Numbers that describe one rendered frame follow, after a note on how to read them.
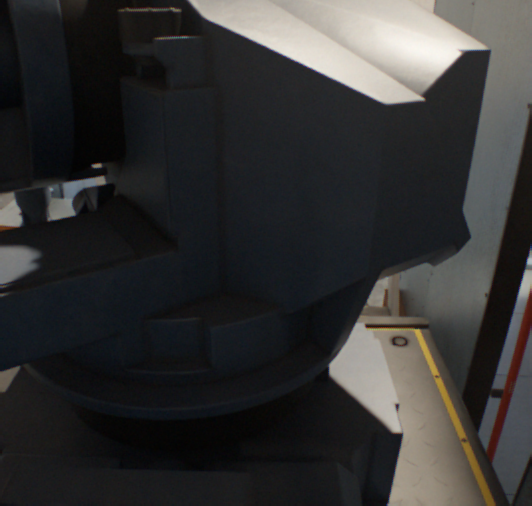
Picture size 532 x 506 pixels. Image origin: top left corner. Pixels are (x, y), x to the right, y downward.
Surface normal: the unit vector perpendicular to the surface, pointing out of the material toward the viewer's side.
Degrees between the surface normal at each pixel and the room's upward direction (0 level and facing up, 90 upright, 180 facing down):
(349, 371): 0
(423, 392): 0
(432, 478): 0
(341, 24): 44
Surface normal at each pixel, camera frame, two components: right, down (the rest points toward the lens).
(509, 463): 0.01, -0.90
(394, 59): -0.14, -0.35
